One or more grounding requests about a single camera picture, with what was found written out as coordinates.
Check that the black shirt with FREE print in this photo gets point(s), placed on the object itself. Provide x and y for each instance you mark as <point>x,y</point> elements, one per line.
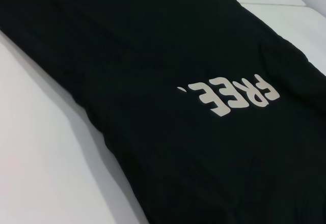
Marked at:
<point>152,56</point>

